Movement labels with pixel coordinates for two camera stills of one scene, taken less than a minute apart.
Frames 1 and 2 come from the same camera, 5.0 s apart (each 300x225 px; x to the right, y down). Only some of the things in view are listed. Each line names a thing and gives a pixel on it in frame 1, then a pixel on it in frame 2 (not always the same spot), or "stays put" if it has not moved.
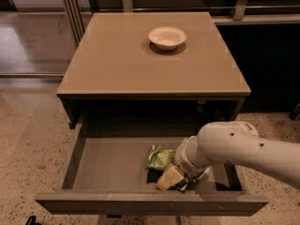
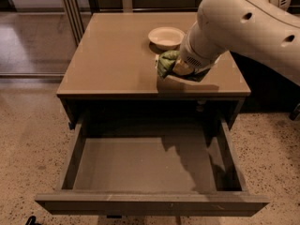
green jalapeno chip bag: (159, 159) → (166, 61)
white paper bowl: (167, 37) stays put
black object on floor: (32, 220) stays put
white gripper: (183, 160) → (194, 57)
